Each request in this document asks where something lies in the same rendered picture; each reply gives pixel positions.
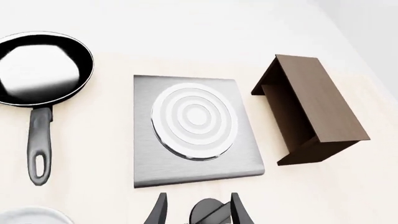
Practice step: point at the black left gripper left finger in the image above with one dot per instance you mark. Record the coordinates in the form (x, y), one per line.
(158, 212)

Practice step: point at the round black stove knob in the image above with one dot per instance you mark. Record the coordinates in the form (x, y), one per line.
(206, 212)

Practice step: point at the flat grey stove plate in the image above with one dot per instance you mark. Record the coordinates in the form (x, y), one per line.
(192, 130)

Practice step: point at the white plate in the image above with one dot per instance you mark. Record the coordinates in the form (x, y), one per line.
(29, 215)

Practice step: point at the black frying pan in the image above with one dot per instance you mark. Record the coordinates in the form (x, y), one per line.
(40, 88)

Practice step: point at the dark brown wooden shelf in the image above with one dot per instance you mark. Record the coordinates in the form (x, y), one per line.
(314, 107)

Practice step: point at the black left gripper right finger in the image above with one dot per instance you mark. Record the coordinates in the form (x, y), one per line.
(239, 211)

